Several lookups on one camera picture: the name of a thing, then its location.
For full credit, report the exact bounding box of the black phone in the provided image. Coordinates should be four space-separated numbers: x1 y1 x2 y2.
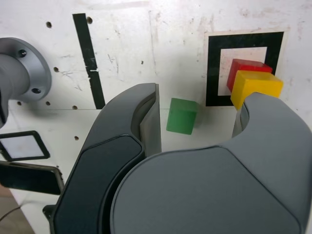
0 160 65 196

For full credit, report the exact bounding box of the black tape strip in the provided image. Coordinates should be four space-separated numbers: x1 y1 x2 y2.
72 13 106 110

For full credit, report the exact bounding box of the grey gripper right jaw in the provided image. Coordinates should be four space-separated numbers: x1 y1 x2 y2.
109 91 310 234

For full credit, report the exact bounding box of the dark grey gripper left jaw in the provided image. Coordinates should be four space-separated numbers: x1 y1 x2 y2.
50 82 163 234

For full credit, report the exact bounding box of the yellow cube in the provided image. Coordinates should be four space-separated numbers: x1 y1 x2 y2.
230 70 284 111

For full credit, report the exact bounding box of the red cube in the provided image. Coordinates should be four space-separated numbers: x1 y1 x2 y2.
226 58 273 94

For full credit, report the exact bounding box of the green cube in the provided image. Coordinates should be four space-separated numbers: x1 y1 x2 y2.
165 97 199 136

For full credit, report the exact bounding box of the black tape square outline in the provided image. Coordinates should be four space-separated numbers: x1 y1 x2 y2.
205 31 285 107

